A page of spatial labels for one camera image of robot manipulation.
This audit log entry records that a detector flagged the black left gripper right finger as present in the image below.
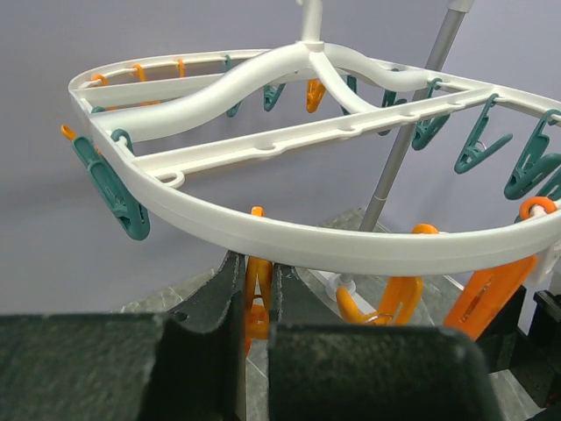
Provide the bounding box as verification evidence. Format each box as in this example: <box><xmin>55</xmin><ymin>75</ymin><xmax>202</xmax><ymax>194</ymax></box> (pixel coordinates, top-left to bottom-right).
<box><xmin>269</xmin><ymin>264</ymin><xmax>342</xmax><ymax>325</ymax></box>

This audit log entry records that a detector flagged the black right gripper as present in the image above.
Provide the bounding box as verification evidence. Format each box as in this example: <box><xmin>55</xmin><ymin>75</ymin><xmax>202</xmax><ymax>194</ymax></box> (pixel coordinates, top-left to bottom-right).
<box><xmin>476</xmin><ymin>286</ymin><xmax>560</xmax><ymax>409</ymax></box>

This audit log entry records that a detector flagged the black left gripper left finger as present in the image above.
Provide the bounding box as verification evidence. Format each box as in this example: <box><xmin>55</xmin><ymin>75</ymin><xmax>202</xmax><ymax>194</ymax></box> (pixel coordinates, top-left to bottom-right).
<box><xmin>168</xmin><ymin>251</ymin><xmax>246</xmax><ymax>420</ymax></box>

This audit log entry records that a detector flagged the orange clip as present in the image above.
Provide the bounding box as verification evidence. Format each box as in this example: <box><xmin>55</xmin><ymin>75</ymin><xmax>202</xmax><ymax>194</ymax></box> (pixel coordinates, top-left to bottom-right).
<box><xmin>335</xmin><ymin>223</ymin><xmax>440</xmax><ymax>327</ymax></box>
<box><xmin>243</xmin><ymin>205</ymin><xmax>273</xmax><ymax>352</ymax></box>

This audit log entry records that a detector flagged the white oval clip hanger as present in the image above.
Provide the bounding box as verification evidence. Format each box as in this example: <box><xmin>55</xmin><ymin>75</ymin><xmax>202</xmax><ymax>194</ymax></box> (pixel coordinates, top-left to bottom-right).
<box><xmin>68</xmin><ymin>1</ymin><xmax>560</xmax><ymax>275</ymax></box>

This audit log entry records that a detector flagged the teal clip left side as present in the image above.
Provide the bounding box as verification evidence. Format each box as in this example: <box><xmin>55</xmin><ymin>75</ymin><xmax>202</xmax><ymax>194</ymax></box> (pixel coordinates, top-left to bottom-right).
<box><xmin>66</xmin><ymin>134</ymin><xmax>151</xmax><ymax>240</ymax></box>

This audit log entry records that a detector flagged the teal clip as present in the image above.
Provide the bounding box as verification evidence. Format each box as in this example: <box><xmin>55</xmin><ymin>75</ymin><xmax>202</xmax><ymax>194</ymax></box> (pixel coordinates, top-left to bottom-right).
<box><xmin>503</xmin><ymin>109</ymin><xmax>560</xmax><ymax>200</ymax></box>
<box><xmin>454</xmin><ymin>94</ymin><xmax>514</xmax><ymax>175</ymax></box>
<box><xmin>66</xmin><ymin>134</ymin><xmax>151</xmax><ymax>240</ymax></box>

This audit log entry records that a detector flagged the teal clip front right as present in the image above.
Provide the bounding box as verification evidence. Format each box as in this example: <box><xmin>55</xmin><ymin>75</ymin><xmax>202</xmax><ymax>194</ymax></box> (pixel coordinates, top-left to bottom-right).
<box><xmin>503</xmin><ymin>109</ymin><xmax>560</xmax><ymax>200</ymax></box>

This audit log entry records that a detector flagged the teal clip right side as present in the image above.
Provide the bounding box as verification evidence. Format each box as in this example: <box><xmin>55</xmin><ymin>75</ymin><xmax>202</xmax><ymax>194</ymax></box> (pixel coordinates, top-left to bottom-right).
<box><xmin>454</xmin><ymin>94</ymin><xmax>514</xmax><ymax>175</ymax></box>

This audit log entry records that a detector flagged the white clothes rack frame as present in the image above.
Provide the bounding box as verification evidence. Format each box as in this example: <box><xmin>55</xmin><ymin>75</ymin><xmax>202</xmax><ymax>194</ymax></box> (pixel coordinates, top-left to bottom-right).
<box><xmin>325</xmin><ymin>0</ymin><xmax>474</xmax><ymax>301</ymax></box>

